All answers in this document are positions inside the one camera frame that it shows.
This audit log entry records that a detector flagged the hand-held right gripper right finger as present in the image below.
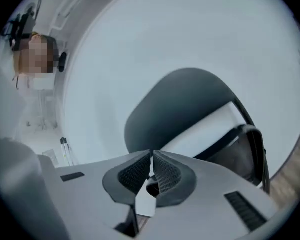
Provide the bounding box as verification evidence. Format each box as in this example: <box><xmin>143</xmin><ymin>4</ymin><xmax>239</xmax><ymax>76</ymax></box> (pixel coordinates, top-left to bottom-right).
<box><xmin>139</xmin><ymin>150</ymin><xmax>282</xmax><ymax>240</ymax></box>

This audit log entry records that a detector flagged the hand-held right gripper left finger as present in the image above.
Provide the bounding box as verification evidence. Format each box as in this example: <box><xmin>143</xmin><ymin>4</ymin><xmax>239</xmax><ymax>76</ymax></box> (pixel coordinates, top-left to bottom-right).
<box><xmin>38</xmin><ymin>149</ymin><xmax>153</xmax><ymax>240</ymax></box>

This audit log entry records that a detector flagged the black chair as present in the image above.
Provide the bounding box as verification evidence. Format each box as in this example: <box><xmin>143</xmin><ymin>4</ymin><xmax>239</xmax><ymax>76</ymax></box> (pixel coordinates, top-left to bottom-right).
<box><xmin>124</xmin><ymin>67</ymin><xmax>271</xmax><ymax>197</ymax></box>

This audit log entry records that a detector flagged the white tripod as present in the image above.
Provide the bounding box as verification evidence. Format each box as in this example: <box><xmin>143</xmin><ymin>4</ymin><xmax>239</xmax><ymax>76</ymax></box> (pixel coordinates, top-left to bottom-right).
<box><xmin>60</xmin><ymin>136</ymin><xmax>74</xmax><ymax>166</ymax></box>

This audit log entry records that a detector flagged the grey sweatshirt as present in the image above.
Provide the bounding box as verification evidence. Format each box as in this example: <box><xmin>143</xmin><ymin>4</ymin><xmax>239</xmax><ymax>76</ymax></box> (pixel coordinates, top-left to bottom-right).
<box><xmin>0</xmin><ymin>68</ymin><xmax>26</xmax><ymax>142</ymax></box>

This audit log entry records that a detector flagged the person's head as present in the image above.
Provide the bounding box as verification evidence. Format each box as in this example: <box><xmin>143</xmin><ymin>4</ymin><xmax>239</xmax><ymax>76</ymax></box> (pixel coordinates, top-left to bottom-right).
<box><xmin>13</xmin><ymin>33</ymin><xmax>61</xmax><ymax>79</ymax></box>

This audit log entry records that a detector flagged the black head-mounted device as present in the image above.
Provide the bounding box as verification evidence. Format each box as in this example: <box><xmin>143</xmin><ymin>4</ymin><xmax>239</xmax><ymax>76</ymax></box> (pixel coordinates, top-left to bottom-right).
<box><xmin>3</xmin><ymin>6</ymin><xmax>37</xmax><ymax>52</ymax></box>

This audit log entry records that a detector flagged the grey wall panel box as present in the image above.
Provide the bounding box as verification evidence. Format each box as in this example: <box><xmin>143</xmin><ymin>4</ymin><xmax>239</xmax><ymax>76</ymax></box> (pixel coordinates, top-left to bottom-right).
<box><xmin>42</xmin><ymin>150</ymin><xmax>60</xmax><ymax>167</ymax></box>

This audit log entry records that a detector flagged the black head camera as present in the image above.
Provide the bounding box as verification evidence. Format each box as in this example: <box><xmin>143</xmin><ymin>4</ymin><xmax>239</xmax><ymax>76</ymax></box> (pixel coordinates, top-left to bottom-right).
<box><xmin>58</xmin><ymin>51</ymin><xmax>68</xmax><ymax>74</ymax></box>

